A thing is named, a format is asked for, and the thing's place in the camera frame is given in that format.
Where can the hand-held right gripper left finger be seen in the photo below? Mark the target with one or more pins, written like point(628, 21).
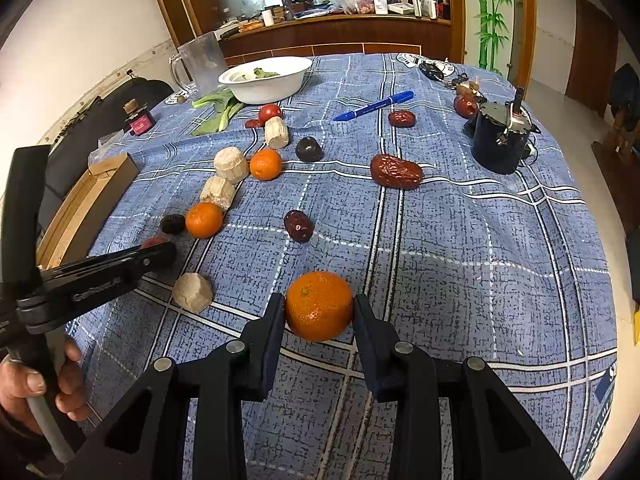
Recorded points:
point(272, 350)

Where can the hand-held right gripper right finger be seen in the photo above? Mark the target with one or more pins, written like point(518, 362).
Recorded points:
point(370, 355)

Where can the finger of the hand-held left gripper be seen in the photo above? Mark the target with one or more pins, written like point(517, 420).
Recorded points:
point(155, 260)

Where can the dark date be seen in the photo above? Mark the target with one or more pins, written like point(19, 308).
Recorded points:
point(172, 223)

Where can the corn cob piece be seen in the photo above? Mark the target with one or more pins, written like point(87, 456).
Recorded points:
point(217, 192)
point(192, 292)
point(276, 132)
point(231, 164)

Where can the cardboard box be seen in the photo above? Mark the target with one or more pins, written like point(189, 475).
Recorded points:
point(75, 210)

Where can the orange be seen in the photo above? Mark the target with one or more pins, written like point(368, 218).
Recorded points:
point(317, 305)
point(203, 220)
point(266, 164)

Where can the large red date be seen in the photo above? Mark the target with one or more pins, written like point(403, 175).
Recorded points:
point(396, 171)

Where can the person's left hand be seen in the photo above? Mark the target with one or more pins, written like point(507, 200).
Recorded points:
point(20, 385)

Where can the blue plaid tablecloth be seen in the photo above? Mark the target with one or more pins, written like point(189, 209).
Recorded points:
point(450, 260)

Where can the dark bottle pink label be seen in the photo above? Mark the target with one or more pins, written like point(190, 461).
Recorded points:
point(139, 122)

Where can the black sofa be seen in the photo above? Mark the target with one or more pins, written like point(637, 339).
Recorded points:
point(100, 120)

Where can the green vegetable stalk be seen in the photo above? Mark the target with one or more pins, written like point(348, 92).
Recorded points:
point(215, 96)
point(220, 119)

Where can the small red date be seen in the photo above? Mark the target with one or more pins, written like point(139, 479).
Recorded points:
point(252, 123)

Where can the dark plum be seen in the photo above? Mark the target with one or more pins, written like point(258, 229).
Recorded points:
point(308, 150)

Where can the small red tomato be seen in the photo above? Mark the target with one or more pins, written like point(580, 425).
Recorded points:
point(270, 111)

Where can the glass pitcher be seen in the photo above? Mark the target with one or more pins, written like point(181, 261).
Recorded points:
point(205, 60)

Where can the white bowl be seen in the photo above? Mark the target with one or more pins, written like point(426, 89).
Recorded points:
point(270, 87)

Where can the green vegetable leaf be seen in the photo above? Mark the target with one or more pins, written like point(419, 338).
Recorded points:
point(260, 74)

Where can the black cup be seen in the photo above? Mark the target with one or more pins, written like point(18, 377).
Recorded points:
point(495, 150)

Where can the blue pen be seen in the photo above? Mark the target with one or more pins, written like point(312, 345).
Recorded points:
point(372, 106)

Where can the white paper roll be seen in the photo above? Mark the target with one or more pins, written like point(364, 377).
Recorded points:
point(268, 17)

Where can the black key bunch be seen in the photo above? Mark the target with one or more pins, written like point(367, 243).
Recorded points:
point(435, 70)

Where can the wooden counter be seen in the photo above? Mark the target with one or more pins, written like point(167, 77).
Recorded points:
point(350, 35)

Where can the dark cloth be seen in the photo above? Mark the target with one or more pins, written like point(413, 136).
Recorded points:
point(625, 90)

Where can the wooden door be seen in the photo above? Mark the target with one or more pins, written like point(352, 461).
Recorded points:
point(592, 50)

